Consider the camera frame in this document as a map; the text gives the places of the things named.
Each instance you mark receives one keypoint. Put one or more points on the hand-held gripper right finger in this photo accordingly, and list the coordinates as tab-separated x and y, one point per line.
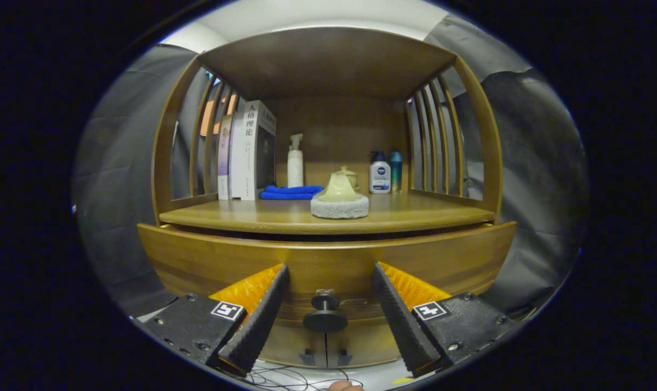
402	326

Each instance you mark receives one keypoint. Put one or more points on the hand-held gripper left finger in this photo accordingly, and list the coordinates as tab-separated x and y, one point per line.
260	323

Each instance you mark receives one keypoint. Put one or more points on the black round drawer knob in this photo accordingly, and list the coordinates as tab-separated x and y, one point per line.
326	320

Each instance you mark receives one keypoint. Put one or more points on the wooden drawer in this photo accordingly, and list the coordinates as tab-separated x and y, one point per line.
334	266

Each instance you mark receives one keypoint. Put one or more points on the pale green scrubbing brush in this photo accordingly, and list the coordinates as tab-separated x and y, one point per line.
339	206

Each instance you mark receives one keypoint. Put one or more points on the wooden cabinet door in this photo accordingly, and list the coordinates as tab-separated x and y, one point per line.
366	347
290	347

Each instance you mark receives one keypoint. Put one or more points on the wooden countertop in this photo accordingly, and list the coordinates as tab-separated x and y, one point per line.
415	212

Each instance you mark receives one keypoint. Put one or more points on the wooden cabinet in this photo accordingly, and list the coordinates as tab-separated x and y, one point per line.
328	60

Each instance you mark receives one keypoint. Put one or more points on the yellow floor sticker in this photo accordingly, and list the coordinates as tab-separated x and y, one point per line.
403	380

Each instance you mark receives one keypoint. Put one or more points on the blue folded cloth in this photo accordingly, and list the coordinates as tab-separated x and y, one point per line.
290	191

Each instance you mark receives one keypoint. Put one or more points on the white blue lotion bottle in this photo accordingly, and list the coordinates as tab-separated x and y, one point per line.
380	176

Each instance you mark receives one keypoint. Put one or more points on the beige lidded tea cup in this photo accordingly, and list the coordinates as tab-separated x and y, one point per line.
352	176

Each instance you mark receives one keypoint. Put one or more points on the teal slim bottle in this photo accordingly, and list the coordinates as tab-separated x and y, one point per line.
396	168

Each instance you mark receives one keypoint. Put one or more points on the white pump bottle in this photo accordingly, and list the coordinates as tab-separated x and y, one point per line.
295	168

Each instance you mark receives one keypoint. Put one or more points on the thin white purple book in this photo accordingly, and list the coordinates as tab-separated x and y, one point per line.
224	157

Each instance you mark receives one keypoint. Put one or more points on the thick white book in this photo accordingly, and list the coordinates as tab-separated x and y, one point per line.
250	152

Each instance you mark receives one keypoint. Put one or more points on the black backdrop cloth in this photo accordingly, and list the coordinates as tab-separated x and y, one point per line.
117	190

